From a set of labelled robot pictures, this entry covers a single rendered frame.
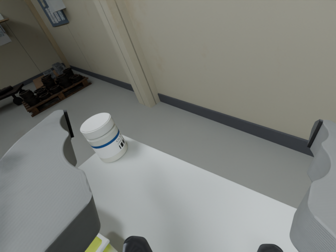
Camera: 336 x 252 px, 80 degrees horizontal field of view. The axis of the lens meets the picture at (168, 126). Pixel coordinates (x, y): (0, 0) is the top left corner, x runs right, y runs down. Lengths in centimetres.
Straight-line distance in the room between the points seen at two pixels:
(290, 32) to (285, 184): 91
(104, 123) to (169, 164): 16
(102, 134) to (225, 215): 28
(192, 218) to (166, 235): 4
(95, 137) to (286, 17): 115
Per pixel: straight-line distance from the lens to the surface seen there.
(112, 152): 47
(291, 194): 152
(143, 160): 45
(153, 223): 35
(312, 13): 129
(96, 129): 43
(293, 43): 136
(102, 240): 29
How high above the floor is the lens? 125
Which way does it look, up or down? 34 degrees down
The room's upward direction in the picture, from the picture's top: 21 degrees counter-clockwise
